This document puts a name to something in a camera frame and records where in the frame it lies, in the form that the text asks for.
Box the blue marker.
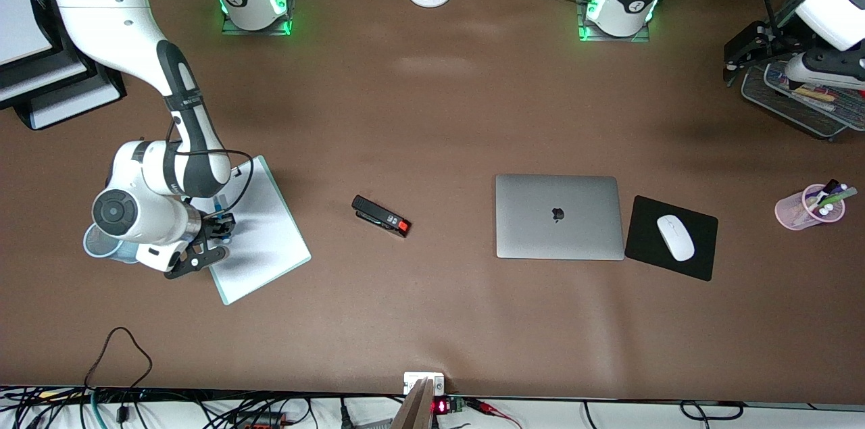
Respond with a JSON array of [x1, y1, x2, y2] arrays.
[[214, 196, 232, 244]]

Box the silver laptop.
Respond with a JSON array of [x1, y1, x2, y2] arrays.
[[495, 174, 625, 261]]

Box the black capped marker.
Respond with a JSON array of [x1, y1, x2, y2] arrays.
[[811, 179, 841, 205]]

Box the green marker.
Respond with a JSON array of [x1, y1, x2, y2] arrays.
[[819, 187, 859, 208]]

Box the light green clipboard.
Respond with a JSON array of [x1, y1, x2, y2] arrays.
[[193, 155, 312, 306]]

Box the white clipped paper sheet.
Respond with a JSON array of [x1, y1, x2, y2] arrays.
[[196, 160, 309, 303]]

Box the coloured pencil pack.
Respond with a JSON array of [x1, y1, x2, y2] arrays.
[[787, 82, 840, 113]]

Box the black mesh desk organizer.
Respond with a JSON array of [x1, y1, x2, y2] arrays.
[[741, 64, 865, 141]]

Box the blue mesh pen cup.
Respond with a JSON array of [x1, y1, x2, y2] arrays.
[[83, 223, 147, 265]]

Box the pink mesh pen cup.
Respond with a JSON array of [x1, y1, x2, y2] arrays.
[[774, 184, 847, 232]]

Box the black stapler with red tip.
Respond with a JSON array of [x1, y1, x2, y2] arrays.
[[351, 195, 412, 238]]

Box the black stacked document tray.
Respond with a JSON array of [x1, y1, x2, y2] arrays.
[[0, 0, 128, 130]]

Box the white computer mouse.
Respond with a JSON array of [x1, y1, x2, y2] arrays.
[[657, 214, 696, 262]]

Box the black mouse pad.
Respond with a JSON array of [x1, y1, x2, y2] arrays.
[[624, 195, 718, 282]]

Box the small white box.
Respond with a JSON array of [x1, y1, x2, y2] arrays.
[[403, 372, 445, 396]]

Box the wooden stand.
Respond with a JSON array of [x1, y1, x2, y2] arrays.
[[391, 377, 437, 429]]

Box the white paper stack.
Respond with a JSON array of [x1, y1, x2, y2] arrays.
[[0, 0, 55, 66]]

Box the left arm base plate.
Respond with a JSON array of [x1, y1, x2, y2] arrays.
[[578, 0, 651, 43]]

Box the thin black looped cable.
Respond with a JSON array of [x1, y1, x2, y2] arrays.
[[84, 326, 153, 395]]

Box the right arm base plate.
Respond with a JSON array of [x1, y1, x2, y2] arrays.
[[222, 0, 293, 36]]

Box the black cable tangle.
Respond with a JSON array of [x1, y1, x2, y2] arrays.
[[0, 385, 339, 429]]

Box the red cable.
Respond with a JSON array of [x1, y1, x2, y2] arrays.
[[466, 399, 522, 429]]

